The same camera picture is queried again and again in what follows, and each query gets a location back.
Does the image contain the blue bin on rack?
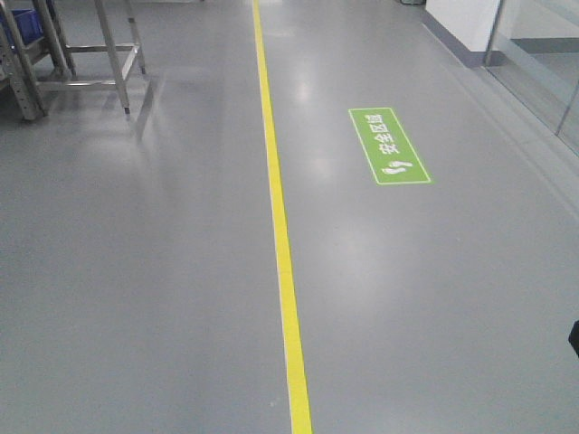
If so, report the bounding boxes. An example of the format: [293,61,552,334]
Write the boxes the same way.
[12,9,43,45]

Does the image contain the green floor safety sign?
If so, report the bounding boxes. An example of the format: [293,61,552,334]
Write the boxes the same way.
[348,108,432,185]

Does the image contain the steel rack legs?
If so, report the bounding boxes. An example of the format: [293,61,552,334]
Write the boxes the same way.
[1,1,146,121]

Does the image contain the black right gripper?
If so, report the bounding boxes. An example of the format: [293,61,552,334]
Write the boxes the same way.
[568,320,579,354]

